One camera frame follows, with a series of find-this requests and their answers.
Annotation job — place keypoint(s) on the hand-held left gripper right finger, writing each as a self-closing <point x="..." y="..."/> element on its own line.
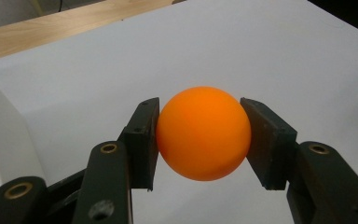
<point x="273" y="146"/>

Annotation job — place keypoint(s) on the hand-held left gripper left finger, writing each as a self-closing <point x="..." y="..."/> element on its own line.
<point x="141" y="146"/>

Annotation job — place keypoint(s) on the plain orange ball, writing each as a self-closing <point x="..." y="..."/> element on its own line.
<point x="203" y="133"/>

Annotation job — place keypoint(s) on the white plastic bin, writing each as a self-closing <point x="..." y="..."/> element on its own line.
<point x="3" y="133"/>

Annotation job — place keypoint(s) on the white board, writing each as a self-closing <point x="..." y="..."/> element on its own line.
<point x="199" y="46"/>

